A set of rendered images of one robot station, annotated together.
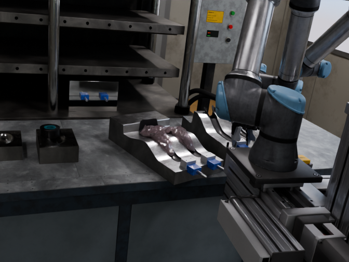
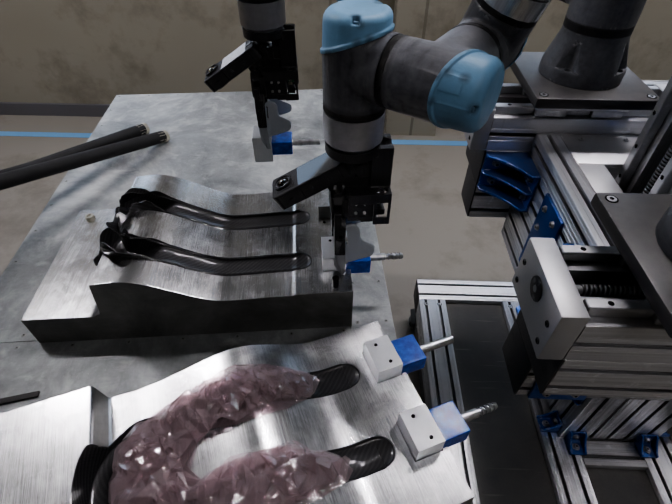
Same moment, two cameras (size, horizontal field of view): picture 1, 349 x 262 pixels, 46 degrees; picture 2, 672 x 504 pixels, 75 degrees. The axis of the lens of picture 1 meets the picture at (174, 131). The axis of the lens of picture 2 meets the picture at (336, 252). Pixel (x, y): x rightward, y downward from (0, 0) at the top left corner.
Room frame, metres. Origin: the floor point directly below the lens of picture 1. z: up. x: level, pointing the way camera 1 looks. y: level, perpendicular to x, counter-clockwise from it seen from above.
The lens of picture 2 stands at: (1.49, 0.18, 1.40)
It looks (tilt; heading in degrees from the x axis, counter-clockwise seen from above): 45 degrees down; 290
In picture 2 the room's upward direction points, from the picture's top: straight up
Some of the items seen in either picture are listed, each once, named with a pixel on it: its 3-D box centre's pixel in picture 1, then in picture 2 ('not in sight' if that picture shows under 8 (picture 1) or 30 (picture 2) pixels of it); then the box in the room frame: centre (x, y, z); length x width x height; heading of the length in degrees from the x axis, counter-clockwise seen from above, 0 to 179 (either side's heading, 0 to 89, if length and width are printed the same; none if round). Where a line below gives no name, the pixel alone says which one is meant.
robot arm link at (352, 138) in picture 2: not in sight; (353, 124); (1.64, -0.30, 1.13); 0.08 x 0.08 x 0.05
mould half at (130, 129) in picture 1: (163, 143); (230, 466); (1.67, 0.04, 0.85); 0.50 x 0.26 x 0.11; 41
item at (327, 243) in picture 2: (244, 149); (362, 257); (1.62, -0.31, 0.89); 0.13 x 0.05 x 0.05; 24
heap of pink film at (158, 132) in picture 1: (165, 134); (225, 445); (1.67, 0.03, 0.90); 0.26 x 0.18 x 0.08; 41
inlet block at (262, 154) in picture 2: not in sight; (287, 142); (1.84, -0.52, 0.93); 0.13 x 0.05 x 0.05; 24
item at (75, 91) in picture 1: (85, 84); not in sight; (2.40, 0.57, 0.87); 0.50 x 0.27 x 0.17; 24
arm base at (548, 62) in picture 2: not in sight; (589, 47); (1.33, -0.79, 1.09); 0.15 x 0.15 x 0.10
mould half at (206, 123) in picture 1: (226, 131); (201, 248); (1.89, -0.25, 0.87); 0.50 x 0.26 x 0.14; 24
